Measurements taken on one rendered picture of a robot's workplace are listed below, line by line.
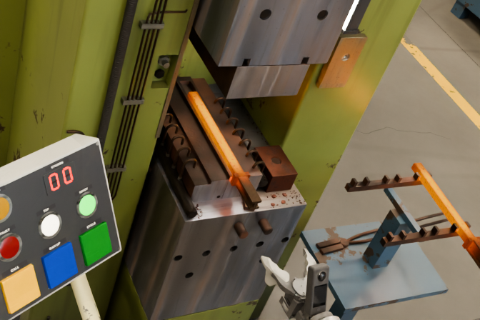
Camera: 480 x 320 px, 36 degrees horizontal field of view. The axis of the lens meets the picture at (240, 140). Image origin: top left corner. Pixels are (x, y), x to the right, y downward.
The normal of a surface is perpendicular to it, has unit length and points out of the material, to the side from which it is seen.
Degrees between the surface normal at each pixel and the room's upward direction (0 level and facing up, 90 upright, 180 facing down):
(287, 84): 90
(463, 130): 0
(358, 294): 0
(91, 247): 60
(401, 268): 0
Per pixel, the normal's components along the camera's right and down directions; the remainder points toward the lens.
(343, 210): 0.29, -0.73
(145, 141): 0.40, 0.68
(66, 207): 0.78, 0.14
